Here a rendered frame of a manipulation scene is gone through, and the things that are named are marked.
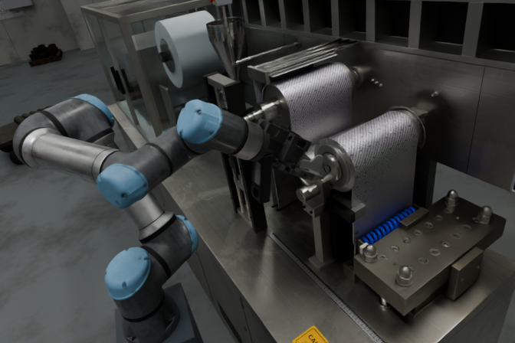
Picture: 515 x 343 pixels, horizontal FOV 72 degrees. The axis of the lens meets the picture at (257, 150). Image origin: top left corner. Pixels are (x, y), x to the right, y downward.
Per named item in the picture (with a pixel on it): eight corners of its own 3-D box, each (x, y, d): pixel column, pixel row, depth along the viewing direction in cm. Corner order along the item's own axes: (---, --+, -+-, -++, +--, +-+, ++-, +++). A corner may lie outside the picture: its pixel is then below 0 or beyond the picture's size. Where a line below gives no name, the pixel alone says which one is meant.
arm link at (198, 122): (175, 106, 65) (201, 89, 60) (222, 125, 72) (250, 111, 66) (170, 145, 63) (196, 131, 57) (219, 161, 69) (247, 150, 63)
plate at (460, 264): (446, 295, 91) (451, 265, 85) (469, 275, 95) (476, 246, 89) (455, 302, 89) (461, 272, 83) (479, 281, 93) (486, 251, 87)
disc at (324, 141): (316, 177, 99) (312, 130, 91) (317, 176, 99) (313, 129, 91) (355, 202, 87) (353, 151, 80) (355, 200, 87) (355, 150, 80)
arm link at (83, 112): (154, 283, 100) (29, 122, 90) (189, 247, 110) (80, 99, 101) (175, 282, 91) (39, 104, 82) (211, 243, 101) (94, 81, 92)
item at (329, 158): (325, 150, 86) (342, 176, 84) (331, 147, 87) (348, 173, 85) (313, 161, 93) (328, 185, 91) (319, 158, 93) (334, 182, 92)
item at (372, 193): (352, 243, 96) (351, 188, 87) (410, 206, 105) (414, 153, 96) (353, 244, 96) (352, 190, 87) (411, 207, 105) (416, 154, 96)
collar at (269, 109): (255, 121, 107) (252, 101, 103) (272, 114, 109) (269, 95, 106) (267, 127, 102) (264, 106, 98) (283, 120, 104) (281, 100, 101)
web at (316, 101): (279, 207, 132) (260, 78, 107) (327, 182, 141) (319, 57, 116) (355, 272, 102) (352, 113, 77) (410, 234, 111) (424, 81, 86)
